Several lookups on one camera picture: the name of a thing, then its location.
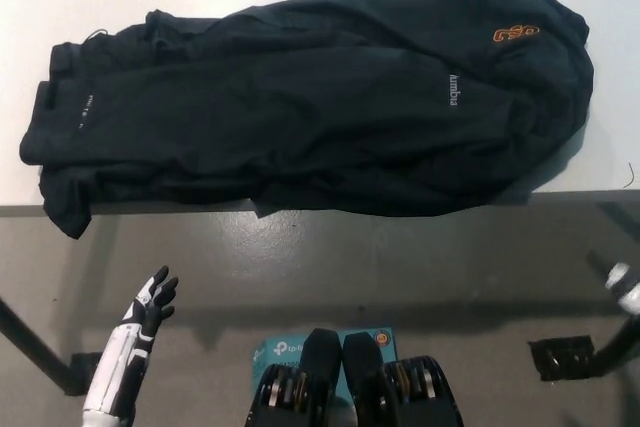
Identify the black jacket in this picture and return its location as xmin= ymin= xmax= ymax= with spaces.
xmin=18 ymin=0 xmax=597 ymax=241

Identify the robot left black body block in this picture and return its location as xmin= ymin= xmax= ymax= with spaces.
xmin=244 ymin=327 xmax=344 ymax=427

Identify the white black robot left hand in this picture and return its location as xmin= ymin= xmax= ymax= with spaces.
xmin=82 ymin=265 xmax=180 ymax=418

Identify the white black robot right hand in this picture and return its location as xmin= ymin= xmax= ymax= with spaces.
xmin=603 ymin=262 xmax=640 ymax=317

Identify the black table leg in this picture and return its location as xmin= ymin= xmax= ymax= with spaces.
xmin=0 ymin=296 xmax=76 ymax=394
xmin=593 ymin=311 xmax=640 ymax=378

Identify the teal tp-link cardboard box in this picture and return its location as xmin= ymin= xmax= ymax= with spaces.
xmin=252 ymin=327 xmax=401 ymax=398

